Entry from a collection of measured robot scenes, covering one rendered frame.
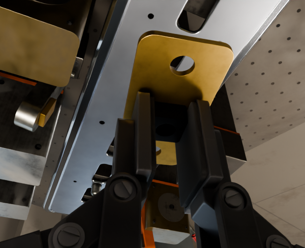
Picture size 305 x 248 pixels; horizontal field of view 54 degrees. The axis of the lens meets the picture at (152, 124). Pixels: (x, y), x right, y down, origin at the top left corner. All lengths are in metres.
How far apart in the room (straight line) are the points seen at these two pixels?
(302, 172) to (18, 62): 2.61
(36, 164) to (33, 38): 0.17
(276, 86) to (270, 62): 0.09
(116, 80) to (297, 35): 0.51
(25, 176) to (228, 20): 0.33
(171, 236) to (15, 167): 0.44
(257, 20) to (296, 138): 2.00
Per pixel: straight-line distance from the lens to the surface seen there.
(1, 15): 0.31
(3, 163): 0.43
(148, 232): 0.72
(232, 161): 0.54
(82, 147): 0.56
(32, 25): 0.30
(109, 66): 0.42
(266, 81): 0.88
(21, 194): 0.67
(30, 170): 0.43
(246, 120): 0.98
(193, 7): 0.38
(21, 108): 0.35
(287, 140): 2.35
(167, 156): 0.17
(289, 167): 2.67
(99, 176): 0.66
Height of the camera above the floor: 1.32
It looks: 41 degrees down
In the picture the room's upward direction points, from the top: 180 degrees clockwise
